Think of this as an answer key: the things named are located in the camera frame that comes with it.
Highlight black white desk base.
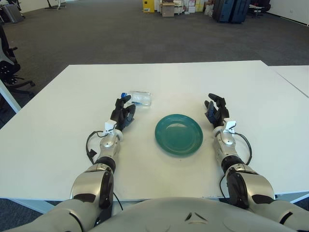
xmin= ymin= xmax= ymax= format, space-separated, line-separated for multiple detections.
xmin=44 ymin=0 xmax=62 ymax=10

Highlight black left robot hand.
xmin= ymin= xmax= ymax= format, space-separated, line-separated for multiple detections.
xmin=110 ymin=95 xmax=137 ymax=131

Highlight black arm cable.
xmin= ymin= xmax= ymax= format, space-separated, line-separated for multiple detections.
xmin=235 ymin=131 xmax=253 ymax=167
xmin=86 ymin=130 xmax=107 ymax=165

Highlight dark navy suitcase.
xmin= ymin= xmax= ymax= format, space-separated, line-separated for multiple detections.
xmin=230 ymin=0 xmax=251 ymax=24

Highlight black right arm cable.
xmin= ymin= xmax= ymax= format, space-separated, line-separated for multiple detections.
xmin=235 ymin=131 xmax=253 ymax=167

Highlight grey robot torso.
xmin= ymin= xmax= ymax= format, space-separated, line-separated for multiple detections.
xmin=91 ymin=197 xmax=297 ymax=232

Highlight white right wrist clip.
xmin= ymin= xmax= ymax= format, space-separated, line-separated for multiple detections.
xmin=223 ymin=120 xmax=237 ymax=133

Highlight green round plate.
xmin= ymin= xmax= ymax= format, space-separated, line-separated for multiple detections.
xmin=154 ymin=113 xmax=204 ymax=158

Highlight yellow box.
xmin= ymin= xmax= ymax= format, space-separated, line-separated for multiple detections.
xmin=142 ymin=0 xmax=155 ymax=13

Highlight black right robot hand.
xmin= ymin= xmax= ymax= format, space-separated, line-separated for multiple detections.
xmin=204 ymin=93 xmax=230 ymax=129

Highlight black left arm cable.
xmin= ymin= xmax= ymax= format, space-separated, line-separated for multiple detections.
xmin=86 ymin=130 xmax=107 ymax=165

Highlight brown cardboard box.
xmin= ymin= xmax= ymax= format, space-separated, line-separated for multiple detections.
xmin=161 ymin=2 xmax=175 ymax=17

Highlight white desk leg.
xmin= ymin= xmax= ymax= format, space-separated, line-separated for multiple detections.
xmin=0 ymin=79 xmax=21 ymax=114

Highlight grey suitcase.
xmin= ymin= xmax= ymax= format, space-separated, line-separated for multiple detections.
xmin=2 ymin=4 xmax=25 ymax=24

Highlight stacked white boxes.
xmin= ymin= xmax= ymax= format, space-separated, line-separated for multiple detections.
xmin=184 ymin=0 xmax=206 ymax=14

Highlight black office chair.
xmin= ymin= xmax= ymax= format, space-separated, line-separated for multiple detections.
xmin=0 ymin=24 xmax=36 ymax=92

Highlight clear plastic water bottle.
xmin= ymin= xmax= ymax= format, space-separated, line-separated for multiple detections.
xmin=121 ymin=90 xmax=153 ymax=108

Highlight black background chair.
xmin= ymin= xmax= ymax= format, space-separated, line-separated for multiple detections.
xmin=248 ymin=3 xmax=273 ymax=19

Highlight black suitcase blue side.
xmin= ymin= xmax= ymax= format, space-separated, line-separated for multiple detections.
xmin=212 ymin=0 xmax=234 ymax=24

